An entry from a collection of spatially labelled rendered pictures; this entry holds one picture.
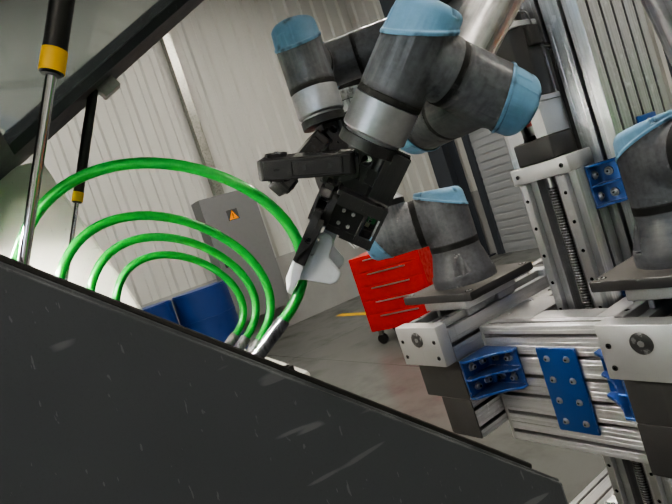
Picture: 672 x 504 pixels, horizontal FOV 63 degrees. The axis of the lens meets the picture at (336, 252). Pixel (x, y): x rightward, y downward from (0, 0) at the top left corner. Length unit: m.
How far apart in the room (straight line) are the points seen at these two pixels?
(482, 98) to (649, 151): 0.41
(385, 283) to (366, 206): 4.43
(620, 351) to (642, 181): 0.27
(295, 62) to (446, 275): 0.63
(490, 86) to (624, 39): 0.73
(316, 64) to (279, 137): 7.66
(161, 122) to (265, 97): 1.66
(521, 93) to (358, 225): 0.23
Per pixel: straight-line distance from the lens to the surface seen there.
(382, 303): 5.11
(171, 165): 0.70
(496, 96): 0.64
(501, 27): 0.84
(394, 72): 0.60
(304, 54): 0.88
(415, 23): 0.60
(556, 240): 1.25
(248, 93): 8.50
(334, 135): 0.87
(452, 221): 1.28
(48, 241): 1.15
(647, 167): 0.98
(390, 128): 0.60
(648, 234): 1.01
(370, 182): 0.64
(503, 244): 8.45
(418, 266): 4.87
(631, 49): 1.35
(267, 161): 0.63
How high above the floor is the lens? 1.28
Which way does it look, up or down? 3 degrees down
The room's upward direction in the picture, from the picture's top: 18 degrees counter-clockwise
